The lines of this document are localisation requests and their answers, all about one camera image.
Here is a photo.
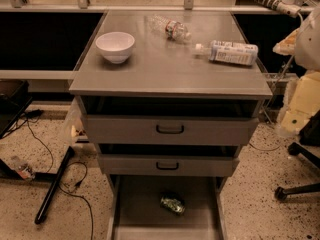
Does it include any black office chair base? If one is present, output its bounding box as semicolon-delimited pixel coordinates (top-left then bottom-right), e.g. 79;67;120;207
273;112;320;202

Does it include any black floor cable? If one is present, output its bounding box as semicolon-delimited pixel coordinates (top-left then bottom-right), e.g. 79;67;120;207
19;113;95;240

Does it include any white power strip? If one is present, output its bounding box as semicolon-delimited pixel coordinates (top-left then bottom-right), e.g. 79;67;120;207
254;0;301;18

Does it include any grey bottom drawer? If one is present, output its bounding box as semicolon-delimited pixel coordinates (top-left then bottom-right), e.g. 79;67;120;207
106;176;227;240

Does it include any grey top drawer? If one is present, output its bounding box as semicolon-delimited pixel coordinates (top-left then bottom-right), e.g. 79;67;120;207
82;115;258;146

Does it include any white labelled plastic bottle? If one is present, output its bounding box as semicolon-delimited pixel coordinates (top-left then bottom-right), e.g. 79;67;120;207
193;40;259;66

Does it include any water bottle on floor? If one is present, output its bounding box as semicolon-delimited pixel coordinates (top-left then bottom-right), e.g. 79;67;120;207
11;156;35;180

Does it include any grey middle drawer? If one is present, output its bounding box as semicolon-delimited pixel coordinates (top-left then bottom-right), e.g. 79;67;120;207
98;154;239;177

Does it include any black table leg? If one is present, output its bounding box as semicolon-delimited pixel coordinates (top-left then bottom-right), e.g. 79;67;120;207
34;146;75;225

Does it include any black box at left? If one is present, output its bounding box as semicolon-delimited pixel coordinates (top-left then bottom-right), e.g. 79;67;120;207
0;79;32;138

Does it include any clear plastic bag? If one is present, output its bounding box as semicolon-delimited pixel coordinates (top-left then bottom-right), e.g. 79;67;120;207
60;100;86;146

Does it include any grey drawer cabinet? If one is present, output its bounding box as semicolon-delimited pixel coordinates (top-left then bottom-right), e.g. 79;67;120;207
68;9;274;240

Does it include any green crushed can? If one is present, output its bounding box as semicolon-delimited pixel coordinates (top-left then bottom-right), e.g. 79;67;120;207
160;194;185;216

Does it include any grey drawer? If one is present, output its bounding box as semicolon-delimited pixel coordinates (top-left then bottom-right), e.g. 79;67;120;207
106;176;227;240
98;154;239;177
82;115;258;146

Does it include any white ceramic bowl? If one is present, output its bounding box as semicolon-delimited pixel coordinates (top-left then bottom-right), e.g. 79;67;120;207
95;32;135;64

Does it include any clear plastic water bottle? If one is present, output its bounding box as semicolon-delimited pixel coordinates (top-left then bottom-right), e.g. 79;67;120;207
147;15;191;43

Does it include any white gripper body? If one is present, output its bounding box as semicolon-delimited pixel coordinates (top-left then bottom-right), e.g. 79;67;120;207
275;71;320;138

